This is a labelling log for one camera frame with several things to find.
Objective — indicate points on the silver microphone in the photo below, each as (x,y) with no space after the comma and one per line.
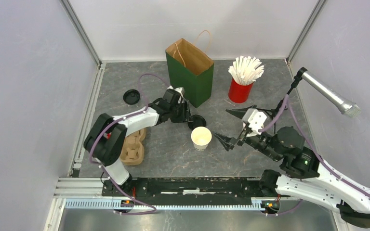
(345,106)

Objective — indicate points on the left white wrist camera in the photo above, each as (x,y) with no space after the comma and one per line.
(180,90)

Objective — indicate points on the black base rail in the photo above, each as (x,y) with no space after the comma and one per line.
(190,191)

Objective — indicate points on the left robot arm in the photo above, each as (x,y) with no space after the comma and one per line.
(105,139)

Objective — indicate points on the black coffee lid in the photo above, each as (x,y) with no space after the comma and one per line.
(131,97)
(197,121)

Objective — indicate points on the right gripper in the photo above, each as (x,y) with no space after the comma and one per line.
(228,142)

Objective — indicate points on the green paper bag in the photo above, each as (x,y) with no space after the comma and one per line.
(192,69)

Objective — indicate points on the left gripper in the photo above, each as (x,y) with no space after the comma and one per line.
(186,116)

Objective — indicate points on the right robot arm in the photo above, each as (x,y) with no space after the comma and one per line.
(301,174)

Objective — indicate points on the red cup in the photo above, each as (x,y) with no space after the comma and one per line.
(239,93)

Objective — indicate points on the white paper coffee cup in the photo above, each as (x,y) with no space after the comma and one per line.
(201,137)

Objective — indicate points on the white wrapped straws bundle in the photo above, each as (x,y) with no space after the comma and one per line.
(246,69)

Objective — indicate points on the brown cardboard cup carrier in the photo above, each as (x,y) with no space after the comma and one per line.
(133,151)

